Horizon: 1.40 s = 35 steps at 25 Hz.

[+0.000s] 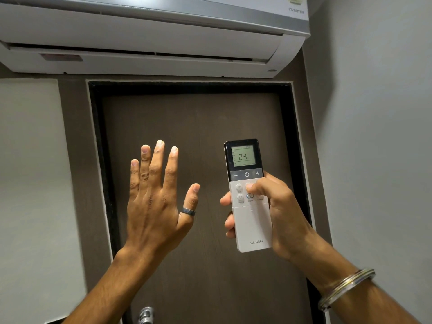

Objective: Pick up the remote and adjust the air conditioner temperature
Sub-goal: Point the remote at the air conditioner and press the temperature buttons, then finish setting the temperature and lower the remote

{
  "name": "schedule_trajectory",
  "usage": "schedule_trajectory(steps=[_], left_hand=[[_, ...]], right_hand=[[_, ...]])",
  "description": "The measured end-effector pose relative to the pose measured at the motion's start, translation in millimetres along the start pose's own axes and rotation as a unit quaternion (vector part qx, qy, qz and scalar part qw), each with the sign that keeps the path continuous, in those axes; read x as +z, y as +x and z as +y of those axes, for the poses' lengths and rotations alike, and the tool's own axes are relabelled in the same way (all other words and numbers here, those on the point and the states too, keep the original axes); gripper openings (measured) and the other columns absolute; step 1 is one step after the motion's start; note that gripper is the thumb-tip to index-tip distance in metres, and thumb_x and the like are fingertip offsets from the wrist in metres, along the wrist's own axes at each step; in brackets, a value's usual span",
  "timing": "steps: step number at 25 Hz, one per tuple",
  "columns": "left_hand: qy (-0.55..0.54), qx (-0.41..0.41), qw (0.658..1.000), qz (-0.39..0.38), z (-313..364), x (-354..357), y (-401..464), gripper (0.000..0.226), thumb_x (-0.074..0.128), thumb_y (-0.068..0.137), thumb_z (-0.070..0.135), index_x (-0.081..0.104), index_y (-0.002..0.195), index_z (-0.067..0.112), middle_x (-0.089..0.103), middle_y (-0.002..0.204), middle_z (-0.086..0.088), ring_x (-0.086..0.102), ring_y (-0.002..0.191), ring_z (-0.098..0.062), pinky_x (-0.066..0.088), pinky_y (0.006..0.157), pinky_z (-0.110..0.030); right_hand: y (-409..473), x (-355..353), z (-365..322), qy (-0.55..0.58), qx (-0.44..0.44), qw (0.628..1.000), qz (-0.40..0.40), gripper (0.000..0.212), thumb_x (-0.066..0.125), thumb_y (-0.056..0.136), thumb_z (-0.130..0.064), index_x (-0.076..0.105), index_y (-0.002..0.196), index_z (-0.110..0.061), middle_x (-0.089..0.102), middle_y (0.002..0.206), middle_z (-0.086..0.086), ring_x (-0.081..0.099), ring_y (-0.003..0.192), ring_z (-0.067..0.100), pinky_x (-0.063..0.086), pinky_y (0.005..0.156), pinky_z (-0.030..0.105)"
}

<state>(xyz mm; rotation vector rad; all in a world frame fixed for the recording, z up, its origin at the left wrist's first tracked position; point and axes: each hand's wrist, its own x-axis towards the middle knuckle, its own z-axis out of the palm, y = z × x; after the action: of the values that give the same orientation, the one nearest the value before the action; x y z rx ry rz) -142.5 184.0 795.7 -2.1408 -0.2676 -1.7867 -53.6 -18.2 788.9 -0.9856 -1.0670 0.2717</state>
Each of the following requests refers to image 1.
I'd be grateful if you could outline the brown wooden door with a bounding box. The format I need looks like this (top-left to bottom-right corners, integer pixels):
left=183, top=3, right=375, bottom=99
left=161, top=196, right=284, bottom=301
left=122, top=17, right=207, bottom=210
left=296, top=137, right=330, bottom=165
left=101, top=92, right=313, bottom=324

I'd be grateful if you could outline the person's left hand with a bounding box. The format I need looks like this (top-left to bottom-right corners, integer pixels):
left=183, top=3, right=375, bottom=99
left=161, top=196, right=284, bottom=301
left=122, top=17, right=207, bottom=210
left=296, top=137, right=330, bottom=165
left=123, top=140, right=200, bottom=259

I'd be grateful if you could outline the person's right forearm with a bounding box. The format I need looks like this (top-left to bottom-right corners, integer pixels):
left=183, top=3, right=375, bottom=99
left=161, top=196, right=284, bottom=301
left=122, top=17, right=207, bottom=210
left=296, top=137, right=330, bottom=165
left=300, top=233, right=422, bottom=324

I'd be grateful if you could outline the person's right hand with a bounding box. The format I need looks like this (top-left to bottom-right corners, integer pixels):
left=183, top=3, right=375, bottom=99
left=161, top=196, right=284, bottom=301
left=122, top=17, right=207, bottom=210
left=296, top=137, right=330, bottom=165
left=220, top=172, right=325, bottom=267

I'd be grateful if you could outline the white wall air conditioner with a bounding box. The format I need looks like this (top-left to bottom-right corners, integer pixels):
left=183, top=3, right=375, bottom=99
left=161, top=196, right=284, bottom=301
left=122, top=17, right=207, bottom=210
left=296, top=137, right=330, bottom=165
left=0, top=0, right=311, bottom=79

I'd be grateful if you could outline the silver door handle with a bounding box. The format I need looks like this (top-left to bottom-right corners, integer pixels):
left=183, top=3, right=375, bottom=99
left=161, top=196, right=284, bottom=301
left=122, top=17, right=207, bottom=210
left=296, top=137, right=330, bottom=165
left=138, top=306, right=155, bottom=324

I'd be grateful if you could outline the person's left forearm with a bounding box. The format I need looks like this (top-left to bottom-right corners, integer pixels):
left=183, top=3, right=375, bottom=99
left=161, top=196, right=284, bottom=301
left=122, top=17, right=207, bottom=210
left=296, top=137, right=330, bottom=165
left=62, top=246, right=159, bottom=324

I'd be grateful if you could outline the black door frame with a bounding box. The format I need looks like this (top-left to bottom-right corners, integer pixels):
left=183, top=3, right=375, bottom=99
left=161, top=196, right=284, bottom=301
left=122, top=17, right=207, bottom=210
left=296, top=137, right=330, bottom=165
left=87, top=81, right=323, bottom=324

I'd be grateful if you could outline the white air conditioner remote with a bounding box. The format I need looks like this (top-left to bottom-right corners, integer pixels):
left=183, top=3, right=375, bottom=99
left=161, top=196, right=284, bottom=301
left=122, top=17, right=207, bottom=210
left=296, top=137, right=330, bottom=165
left=224, top=139, right=273, bottom=253

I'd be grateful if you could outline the silver metal bangle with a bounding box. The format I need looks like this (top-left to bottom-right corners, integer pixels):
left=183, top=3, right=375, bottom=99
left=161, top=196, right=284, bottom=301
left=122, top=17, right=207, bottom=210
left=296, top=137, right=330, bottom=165
left=318, top=268, right=376, bottom=313

